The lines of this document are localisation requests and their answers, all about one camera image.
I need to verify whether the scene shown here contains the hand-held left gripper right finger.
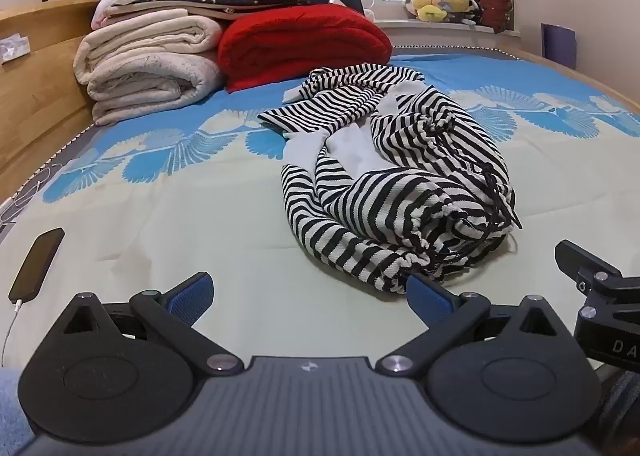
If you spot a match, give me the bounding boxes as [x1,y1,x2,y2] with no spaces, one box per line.
[375,274,563,378]

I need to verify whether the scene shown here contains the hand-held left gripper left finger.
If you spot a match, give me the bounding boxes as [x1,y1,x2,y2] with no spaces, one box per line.
[62,272,245,378]

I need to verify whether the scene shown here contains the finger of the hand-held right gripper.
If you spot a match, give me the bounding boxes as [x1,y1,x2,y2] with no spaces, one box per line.
[554,239,640,309]

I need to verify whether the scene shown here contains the black white striped garment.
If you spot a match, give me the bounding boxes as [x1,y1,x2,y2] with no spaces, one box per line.
[257,64,523,295]

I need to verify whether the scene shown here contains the blue patterned bedsheet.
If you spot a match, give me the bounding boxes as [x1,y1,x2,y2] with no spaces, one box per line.
[0,46,640,387]

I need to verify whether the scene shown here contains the black smartphone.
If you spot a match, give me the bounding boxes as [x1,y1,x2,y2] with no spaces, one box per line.
[8,227,66,305]

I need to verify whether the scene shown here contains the person's blue clothing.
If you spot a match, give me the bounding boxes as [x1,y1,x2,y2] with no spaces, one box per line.
[0,368,34,456]

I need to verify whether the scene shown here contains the purple box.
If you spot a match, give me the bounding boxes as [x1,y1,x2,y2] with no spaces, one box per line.
[541,22,579,71]

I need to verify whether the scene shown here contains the speckled white folded blanket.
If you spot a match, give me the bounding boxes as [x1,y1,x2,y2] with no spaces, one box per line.
[86,52,227,127]

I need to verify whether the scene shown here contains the wooden headboard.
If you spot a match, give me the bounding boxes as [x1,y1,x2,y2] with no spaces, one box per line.
[0,0,107,199]

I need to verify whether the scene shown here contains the white window sill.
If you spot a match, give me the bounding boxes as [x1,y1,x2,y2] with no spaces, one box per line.
[372,17,524,50]

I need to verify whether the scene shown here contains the cream folded blanket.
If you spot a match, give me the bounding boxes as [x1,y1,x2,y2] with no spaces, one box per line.
[74,8,224,85]

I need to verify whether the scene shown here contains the red cushion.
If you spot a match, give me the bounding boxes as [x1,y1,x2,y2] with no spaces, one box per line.
[475,0,516,33]

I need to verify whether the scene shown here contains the red folded blanket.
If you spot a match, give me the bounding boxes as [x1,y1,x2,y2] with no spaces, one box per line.
[217,4,393,94]

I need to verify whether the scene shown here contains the yellow duck plush toy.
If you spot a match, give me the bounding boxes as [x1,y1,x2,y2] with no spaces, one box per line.
[416,4,452,23]

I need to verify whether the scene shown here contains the dark starry folded blanket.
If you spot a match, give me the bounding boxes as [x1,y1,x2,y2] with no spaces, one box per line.
[106,0,332,19]

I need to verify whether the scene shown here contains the wooden bed side rail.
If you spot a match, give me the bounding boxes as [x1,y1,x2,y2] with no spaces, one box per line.
[492,42,640,112]

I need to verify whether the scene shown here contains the white charging cable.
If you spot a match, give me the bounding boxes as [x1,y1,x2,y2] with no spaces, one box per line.
[0,299,24,370]

